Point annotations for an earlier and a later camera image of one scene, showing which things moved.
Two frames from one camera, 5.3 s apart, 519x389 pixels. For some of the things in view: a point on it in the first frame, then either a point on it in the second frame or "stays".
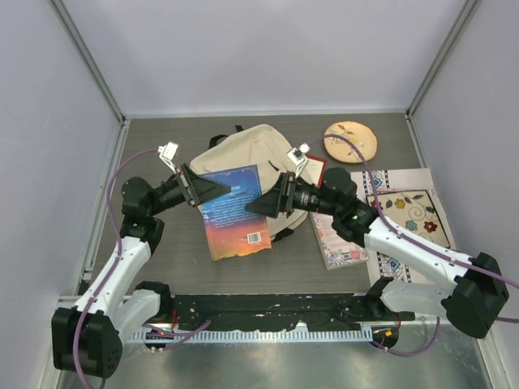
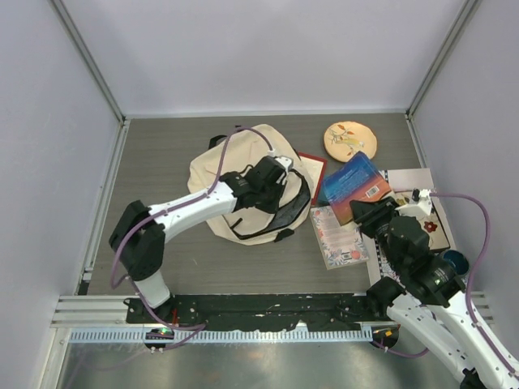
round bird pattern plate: (360, 135) stays
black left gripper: (199, 190) → (272, 207)
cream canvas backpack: (259, 144) stays
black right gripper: (280, 198) → (366, 213)
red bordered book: (315, 169) stays
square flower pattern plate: (413, 211) stays
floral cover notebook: (335, 252) stays
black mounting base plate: (277, 311) stays
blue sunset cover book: (233, 230) → (358, 179)
